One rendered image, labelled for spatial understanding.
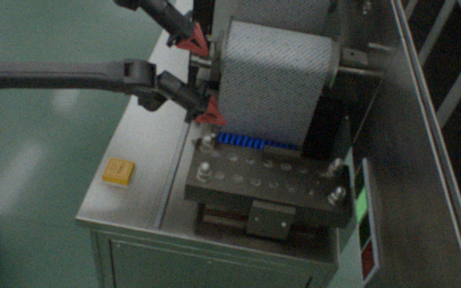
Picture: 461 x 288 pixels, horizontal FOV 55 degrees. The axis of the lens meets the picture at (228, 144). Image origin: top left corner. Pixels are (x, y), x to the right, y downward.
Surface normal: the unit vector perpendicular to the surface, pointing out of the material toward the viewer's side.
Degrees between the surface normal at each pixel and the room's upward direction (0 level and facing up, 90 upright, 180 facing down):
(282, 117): 90
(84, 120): 0
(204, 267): 90
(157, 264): 90
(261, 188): 0
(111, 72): 20
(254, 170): 0
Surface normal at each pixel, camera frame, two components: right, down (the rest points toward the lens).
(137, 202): 0.12, -0.70
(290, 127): -0.13, 0.69
